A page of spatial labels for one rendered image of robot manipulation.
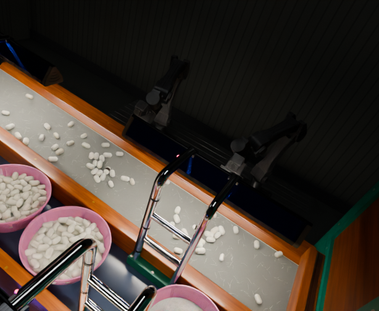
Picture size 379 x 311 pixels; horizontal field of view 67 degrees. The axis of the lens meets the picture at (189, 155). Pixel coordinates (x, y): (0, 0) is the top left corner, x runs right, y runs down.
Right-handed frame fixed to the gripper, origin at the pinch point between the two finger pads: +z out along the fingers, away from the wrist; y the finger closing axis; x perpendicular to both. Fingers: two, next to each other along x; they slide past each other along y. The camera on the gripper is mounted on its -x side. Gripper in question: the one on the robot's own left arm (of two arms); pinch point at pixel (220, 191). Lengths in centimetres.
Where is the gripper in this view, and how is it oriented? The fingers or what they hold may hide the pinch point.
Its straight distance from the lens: 115.2
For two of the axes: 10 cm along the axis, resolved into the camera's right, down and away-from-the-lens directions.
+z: -5.5, 8.1, -1.7
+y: 8.2, 5.1, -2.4
